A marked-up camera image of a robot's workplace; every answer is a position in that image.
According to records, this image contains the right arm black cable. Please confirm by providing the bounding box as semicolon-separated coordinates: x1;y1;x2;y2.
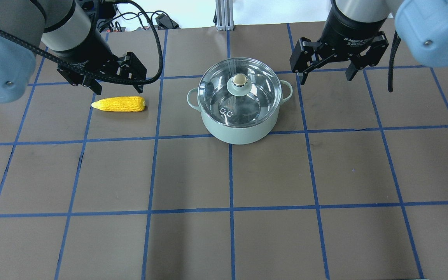
387;30;399;93

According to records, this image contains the glass pot lid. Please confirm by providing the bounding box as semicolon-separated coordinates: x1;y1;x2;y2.
197;57;289;129

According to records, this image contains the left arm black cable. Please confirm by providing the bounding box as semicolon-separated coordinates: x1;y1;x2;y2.
0;0;164;86

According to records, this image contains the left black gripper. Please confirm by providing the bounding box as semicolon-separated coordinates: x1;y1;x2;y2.
56;33;147;96

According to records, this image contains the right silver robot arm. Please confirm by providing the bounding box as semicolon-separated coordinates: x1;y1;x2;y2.
289;0;448;91

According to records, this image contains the yellow corn cob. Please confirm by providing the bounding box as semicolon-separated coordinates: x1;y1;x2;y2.
91;96;146;113

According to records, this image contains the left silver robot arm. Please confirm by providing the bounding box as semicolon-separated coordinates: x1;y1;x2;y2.
0;0;153;103

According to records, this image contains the pale green cooking pot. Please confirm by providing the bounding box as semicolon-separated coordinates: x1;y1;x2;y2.
187;58;293;145

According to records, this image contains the aluminium frame post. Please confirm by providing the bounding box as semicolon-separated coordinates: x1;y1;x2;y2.
214;0;235;31

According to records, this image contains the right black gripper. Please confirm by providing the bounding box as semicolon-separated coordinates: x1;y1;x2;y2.
289;8;389;85

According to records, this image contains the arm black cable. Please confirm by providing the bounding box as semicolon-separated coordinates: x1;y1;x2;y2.
387;30;399;93
0;0;164;86

